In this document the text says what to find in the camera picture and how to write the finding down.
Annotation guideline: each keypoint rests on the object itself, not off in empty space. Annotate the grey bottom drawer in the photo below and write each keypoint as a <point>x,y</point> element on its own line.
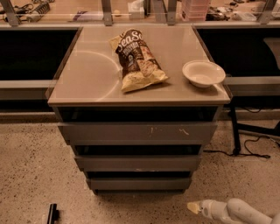
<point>138,180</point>

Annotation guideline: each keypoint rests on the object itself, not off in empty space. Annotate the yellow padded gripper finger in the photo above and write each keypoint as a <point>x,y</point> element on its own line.
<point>194,207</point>

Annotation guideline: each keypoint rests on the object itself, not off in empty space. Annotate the black object on floor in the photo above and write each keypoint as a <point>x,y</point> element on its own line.
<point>53,214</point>

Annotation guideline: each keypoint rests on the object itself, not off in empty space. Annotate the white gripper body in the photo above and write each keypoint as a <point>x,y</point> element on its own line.
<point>207,208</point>

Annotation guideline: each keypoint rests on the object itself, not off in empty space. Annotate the white ceramic bowl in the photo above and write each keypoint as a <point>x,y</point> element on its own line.
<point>203,74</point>

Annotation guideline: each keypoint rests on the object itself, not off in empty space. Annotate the grey drawer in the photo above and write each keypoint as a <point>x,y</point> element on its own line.
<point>138,180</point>
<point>137,133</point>
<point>167,163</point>

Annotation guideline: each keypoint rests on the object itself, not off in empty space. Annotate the brown yellow chip bag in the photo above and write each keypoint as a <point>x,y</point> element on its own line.
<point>140,69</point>

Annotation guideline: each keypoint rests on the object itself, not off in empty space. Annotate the black table leg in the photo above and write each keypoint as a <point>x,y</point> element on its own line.
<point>237,145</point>

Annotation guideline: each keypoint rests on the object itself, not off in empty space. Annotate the grey middle drawer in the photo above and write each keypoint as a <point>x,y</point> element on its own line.
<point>167,163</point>

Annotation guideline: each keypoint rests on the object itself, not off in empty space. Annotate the white tissue box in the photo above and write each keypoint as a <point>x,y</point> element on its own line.
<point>136,9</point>

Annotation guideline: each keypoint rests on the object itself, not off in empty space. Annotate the grey drawer cabinet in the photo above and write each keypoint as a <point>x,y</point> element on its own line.
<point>89,89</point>

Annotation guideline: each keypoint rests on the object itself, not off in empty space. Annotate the grey top drawer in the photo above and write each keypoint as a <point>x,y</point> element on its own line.
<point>137,133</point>

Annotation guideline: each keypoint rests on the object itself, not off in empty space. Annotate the pink stacked bins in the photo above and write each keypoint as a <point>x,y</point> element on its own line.
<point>194,10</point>

